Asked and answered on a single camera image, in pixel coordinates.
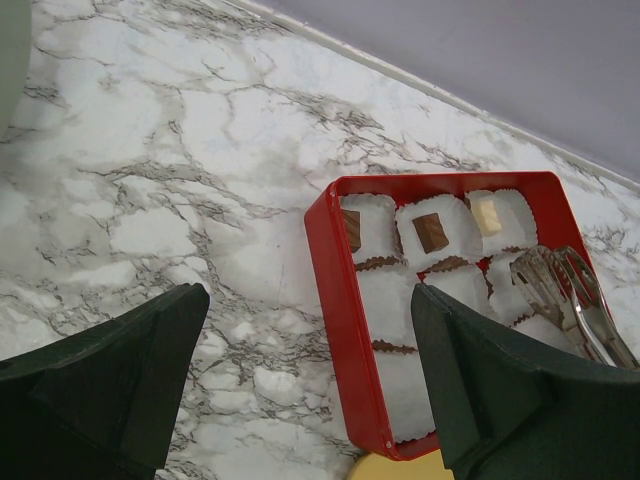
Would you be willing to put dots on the red chocolate box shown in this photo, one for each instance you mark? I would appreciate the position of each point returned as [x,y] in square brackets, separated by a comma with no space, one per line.
[363,406]

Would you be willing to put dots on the yellow plastic tray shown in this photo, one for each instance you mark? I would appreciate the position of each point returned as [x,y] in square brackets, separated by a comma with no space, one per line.
[377,467]

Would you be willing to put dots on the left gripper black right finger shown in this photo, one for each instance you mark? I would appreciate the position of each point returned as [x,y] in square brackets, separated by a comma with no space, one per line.
[507,406]

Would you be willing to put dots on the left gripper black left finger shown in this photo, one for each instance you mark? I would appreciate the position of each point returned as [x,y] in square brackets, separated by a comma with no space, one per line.
[102,403]

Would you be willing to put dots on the grey green drawer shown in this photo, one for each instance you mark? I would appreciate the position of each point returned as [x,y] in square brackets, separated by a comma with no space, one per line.
[15,43]

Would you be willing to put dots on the white chocolate piece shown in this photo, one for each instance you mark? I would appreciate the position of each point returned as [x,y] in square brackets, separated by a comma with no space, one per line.
[486,216]

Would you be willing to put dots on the dark chocolate piece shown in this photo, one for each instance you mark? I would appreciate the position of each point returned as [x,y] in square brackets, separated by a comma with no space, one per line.
[430,232]
[352,224]

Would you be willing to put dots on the clear and metal tongs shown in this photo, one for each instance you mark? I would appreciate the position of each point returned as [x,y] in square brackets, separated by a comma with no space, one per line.
[561,286]

